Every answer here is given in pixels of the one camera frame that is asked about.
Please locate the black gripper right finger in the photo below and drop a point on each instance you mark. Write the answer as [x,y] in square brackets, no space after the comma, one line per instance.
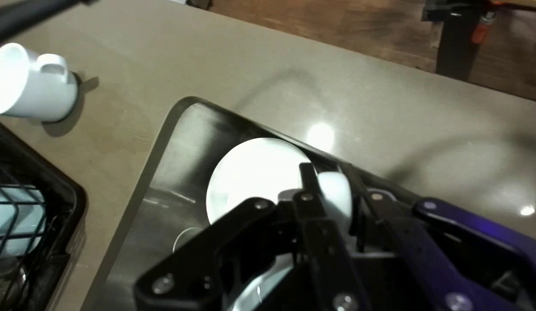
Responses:
[442,259]

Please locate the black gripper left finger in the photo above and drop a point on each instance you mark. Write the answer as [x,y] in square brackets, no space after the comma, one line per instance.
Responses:
[312,241]

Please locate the white ceramic mug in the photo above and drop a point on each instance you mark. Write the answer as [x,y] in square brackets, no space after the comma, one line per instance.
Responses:
[335,200]
[32,86]

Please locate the stainless steel sink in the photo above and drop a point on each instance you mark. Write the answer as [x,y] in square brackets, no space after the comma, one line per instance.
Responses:
[176,172]

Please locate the white round plate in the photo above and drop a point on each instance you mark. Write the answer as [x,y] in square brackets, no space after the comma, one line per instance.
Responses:
[252,172]

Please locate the black metal table leg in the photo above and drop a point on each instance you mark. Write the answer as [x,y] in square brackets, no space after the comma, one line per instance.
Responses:
[459,45]

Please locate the light blue container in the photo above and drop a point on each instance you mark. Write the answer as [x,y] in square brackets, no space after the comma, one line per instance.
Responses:
[29,216]

